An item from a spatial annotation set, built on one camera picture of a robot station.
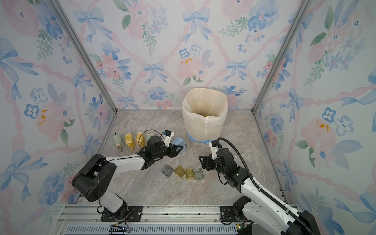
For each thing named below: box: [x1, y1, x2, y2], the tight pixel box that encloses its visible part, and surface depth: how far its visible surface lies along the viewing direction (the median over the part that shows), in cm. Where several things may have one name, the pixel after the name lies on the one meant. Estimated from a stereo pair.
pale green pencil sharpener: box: [112, 134, 126, 149], surface depth 96 cm
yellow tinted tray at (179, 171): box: [174, 164, 187, 179], surface depth 89 cm
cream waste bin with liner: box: [181, 87, 229, 145], surface depth 89 cm
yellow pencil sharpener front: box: [124, 133, 135, 150], surface depth 96 cm
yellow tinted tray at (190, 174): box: [186, 167, 195, 180], surface depth 89 cm
